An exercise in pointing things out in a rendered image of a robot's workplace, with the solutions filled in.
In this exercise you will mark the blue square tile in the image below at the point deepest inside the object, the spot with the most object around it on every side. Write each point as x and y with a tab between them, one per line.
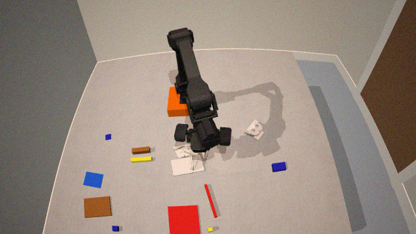
93	180

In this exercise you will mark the yellow flat bar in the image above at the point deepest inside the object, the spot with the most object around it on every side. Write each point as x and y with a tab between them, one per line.
141	159

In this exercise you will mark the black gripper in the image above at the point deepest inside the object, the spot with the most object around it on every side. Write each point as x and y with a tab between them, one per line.
181	131

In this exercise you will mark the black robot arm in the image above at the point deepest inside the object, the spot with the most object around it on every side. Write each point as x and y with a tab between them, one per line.
194	92

